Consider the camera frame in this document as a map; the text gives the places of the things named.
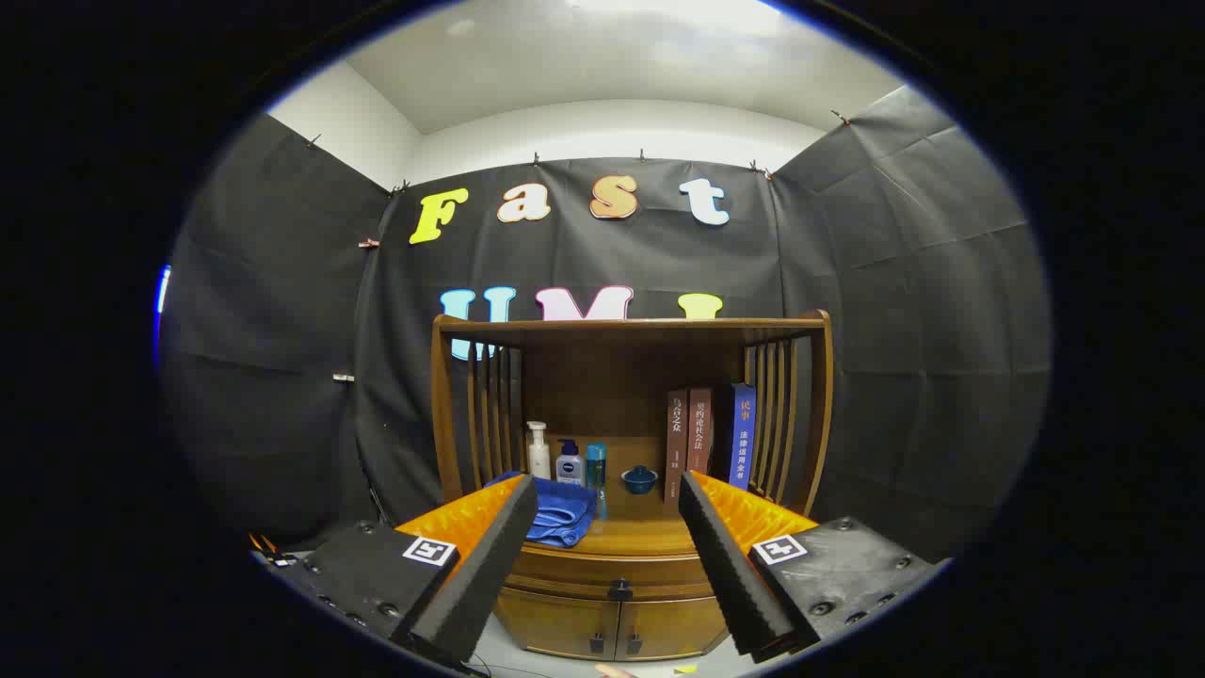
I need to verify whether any blue book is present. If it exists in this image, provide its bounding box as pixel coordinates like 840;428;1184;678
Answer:
727;382;757;491

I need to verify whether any wooden drawer with black knob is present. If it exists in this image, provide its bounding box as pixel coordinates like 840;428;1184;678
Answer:
504;544;728;604

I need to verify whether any wooden cabinet door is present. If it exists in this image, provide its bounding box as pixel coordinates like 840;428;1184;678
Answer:
617;593;731;660
494;589;622;660

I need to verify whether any wooden cabinet with shelf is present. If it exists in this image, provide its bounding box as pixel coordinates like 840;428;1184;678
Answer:
431;311;835;662

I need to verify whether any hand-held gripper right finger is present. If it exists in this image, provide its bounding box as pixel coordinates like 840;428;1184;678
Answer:
678;470;947;663

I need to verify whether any brown book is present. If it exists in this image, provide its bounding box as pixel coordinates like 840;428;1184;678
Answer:
687;386;716;476
665;389;690;505

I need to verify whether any folded blue towel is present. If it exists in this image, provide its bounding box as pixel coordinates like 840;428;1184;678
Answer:
483;471;599;549

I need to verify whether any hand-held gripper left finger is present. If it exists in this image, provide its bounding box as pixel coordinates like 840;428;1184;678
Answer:
273;473;539;666

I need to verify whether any wooden countertop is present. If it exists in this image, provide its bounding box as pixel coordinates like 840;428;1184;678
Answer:
490;471;745;558

